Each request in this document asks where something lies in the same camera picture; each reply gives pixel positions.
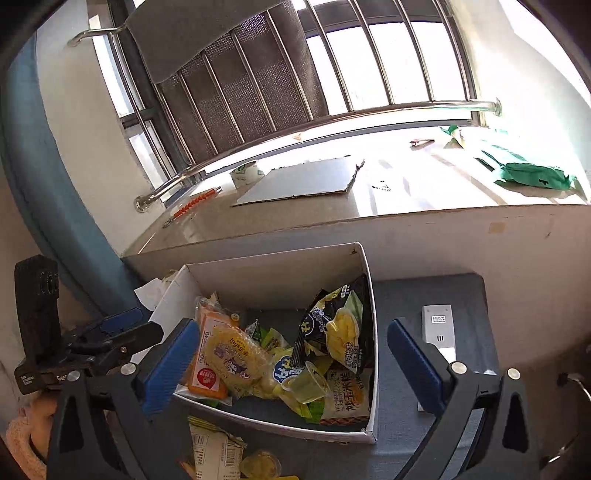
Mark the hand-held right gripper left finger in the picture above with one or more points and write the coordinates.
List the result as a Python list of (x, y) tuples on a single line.
[(171, 367)]

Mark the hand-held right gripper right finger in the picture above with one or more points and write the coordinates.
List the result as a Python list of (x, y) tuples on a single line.
[(413, 362)]

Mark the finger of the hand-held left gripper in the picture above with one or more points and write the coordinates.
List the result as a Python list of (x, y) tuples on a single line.
[(123, 320), (141, 337)]

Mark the orange bread packet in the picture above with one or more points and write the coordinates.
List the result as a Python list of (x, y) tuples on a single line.
[(207, 337)]

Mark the yellow cake packet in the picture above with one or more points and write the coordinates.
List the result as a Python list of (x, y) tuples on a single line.
[(235, 357)]

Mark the white and brown snack packet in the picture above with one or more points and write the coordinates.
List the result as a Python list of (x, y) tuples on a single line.
[(348, 394)]

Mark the large black chips packet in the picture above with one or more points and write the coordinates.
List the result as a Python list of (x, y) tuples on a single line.
[(339, 327)]

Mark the white barcode snack packet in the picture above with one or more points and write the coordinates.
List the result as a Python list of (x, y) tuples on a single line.
[(214, 450)]

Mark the small green snack packet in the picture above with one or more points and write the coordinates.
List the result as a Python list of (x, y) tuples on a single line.
[(272, 338)]

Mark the clear jelly cup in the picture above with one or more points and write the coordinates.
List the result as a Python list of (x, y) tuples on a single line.
[(305, 385), (261, 465)]

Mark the tall green snack packet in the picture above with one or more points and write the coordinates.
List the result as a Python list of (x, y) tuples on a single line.
[(314, 410)]

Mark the small yellow chips packet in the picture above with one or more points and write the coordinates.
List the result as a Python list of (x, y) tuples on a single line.
[(286, 369)]

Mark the white cardboard box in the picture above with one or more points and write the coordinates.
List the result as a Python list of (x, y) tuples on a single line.
[(277, 281)]

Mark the person's left hand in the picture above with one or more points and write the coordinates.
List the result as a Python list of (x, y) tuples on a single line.
[(42, 420)]

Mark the tissue box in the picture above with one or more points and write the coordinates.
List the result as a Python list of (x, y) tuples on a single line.
[(153, 290)]

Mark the white remote control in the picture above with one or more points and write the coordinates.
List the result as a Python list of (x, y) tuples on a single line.
[(437, 327)]

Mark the stone window sill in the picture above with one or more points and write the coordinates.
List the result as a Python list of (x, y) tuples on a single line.
[(438, 184)]

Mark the tape roll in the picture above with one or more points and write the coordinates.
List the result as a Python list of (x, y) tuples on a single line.
[(245, 174)]

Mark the grey cardboard sheet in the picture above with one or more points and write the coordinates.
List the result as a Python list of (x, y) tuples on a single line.
[(300, 182)]

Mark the green plastic bag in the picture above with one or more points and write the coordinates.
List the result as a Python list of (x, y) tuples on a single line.
[(531, 173)]

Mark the steel handrail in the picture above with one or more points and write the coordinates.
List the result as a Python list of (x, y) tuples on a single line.
[(323, 122)]

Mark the dark mesh screen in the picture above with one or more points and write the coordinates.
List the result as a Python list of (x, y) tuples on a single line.
[(258, 87)]

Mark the metal window grille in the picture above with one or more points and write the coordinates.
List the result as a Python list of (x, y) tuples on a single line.
[(392, 55)]

